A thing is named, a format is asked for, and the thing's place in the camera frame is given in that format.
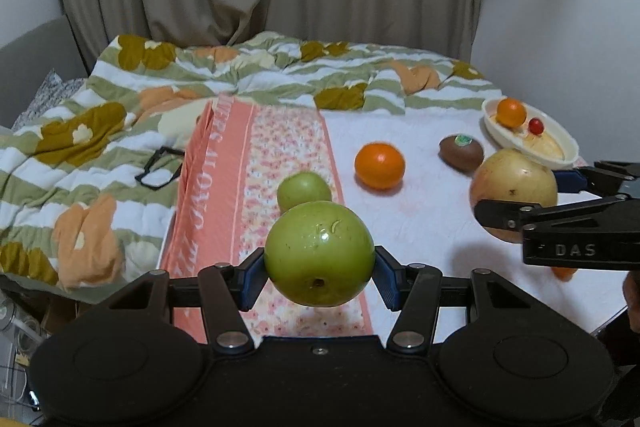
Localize green apple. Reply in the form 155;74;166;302
264;201;376;307
276;172;333;214

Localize grey patterned cloth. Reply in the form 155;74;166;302
11;69;89;132

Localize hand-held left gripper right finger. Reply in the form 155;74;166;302
373;246;536;357

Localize cream oval bowl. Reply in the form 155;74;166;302
481;98;580;170

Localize green striped floral blanket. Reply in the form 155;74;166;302
0;31;494;294

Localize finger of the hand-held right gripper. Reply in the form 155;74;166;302
552;159;640;198
473;195;640;234

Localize brown kiwi with green sticker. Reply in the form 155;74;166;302
439;133;485;172

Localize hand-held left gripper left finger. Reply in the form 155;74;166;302
106;249;266;356

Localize black eyeglasses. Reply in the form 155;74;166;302
134;146;185;192

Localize yellow-brown pear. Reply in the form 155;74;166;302
469;148;559;243

